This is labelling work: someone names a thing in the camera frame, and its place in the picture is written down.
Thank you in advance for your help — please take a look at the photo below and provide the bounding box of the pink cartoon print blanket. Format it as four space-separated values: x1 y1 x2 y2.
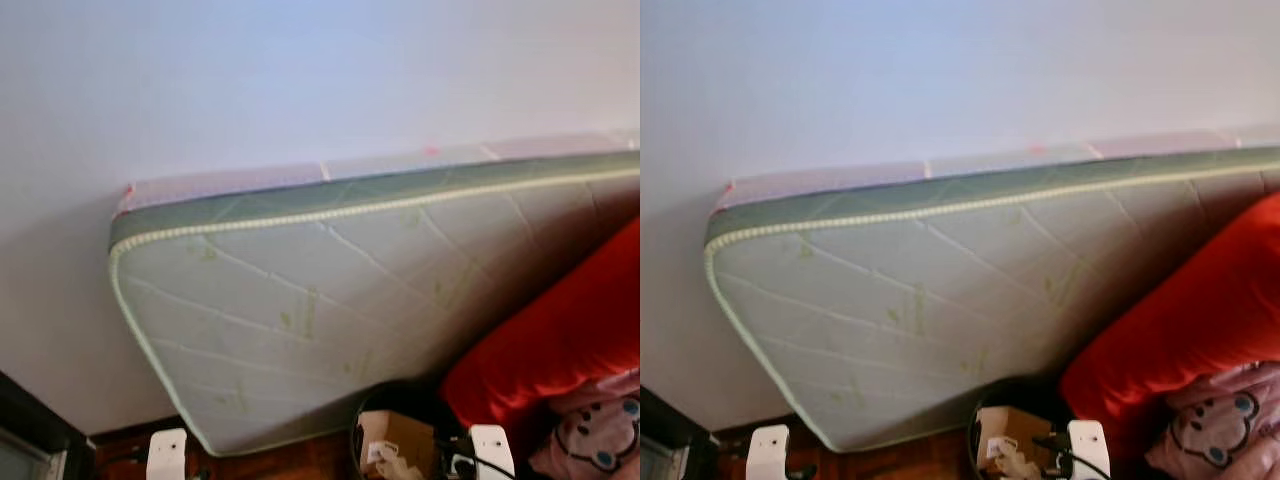
1145 360 1280 480
528 370 641 480

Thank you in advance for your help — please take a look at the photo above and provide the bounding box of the large red sofa cushion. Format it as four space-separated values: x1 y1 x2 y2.
1060 192 1280 461
440 218 641 436

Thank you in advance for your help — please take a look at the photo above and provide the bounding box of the dark cabinet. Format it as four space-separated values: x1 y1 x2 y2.
640 385 716 480
0 370 96 480

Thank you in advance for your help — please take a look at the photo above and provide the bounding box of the green white quilted mattress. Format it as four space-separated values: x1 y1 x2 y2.
703 145 1280 453
108 150 641 458

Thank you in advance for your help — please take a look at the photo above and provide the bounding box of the black waste bin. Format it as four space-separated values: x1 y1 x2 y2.
968 378 1076 480
350 380 461 480

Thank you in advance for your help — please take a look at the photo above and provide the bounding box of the brown cardboard box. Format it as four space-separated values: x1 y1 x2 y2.
975 405 1051 471
358 408 436 476

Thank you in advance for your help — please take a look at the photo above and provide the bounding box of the crumpled white paper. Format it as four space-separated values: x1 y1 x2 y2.
365 440 426 480
985 438 1041 480

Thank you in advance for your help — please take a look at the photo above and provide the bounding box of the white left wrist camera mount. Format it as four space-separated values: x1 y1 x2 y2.
748 425 791 480
145 428 189 480

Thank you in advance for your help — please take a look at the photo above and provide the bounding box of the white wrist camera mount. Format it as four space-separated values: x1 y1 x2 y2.
468 425 516 480
145 428 189 480
748 425 791 480
1067 420 1111 480

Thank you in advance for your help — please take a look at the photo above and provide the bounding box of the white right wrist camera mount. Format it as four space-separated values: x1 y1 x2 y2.
468 425 516 480
1067 420 1111 480

